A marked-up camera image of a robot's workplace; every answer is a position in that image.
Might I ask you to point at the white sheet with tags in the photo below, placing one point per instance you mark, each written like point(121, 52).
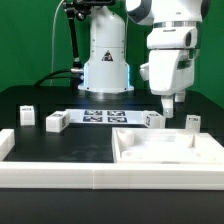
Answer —
point(105, 116)

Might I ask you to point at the white square tabletop part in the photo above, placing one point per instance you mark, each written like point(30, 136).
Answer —
point(159, 146)

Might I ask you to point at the white U-shaped obstacle fence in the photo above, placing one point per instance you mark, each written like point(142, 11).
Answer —
point(105, 175)

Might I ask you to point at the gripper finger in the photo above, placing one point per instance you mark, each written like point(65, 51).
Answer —
point(180, 97)
point(167, 104)

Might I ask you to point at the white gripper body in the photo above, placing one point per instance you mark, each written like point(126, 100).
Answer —
point(170, 67)

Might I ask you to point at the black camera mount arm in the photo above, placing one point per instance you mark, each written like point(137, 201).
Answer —
point(79, 10)

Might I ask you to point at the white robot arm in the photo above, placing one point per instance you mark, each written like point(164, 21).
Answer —
point(106, 70)

